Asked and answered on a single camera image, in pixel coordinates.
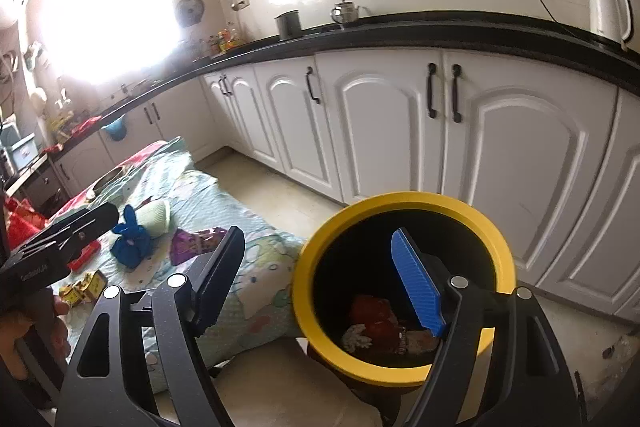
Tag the steel teapot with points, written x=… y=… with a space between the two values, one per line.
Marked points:
x=345 y=14

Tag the purple snack wrapper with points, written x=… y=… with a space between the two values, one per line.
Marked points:
x=192 y=247

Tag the red snack wrapper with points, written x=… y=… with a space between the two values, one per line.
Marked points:
x=85 y=255

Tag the red floral pillow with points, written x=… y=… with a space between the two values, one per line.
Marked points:
x=22 y=217

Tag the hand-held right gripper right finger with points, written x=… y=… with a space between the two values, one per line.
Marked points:
x=415 y=282

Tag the small wall fan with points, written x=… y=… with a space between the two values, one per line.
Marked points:
x=190 y=11

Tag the light blue cartoon printed blanket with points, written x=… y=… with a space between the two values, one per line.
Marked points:
x=260 y=252

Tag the yellow-rimmed brown trash bin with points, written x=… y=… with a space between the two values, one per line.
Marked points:
x=303 y=302

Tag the blue hanging cloth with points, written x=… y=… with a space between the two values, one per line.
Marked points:
x=115 y=129

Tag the pink blanket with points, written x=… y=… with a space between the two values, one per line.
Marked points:
x=142 y=154

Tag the black pot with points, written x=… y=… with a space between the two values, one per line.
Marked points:
x=289 y=27

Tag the blue knotted cloth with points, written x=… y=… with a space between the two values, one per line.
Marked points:
x=130 y=244

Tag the group of condiment bottles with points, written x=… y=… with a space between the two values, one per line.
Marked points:
x=227 y=39

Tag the yellow snack wrapper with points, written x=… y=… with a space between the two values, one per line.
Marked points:
x=87 y=287

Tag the person's left hand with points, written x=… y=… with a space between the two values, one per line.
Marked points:
x=60 y=327

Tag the light green sock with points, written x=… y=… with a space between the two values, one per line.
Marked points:
x=157 y=217

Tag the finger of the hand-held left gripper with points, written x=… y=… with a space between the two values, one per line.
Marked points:
x=45 y=237
x=100 y=218

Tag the kitchen window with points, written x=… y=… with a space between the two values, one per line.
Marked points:
x=110 y=2

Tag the white electric kettle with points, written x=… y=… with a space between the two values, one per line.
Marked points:
x=605 y=9

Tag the black kitchen countertop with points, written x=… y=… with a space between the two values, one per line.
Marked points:
x=450 y=27

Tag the white and teal storage box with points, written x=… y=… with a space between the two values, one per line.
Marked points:
x=20 y=152

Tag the red cloth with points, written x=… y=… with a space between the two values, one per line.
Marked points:
x=85 y=125

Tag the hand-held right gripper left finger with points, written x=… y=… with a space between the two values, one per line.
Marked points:
x=215 y=277

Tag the round metal bowl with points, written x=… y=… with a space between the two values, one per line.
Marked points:
x=107 y=179

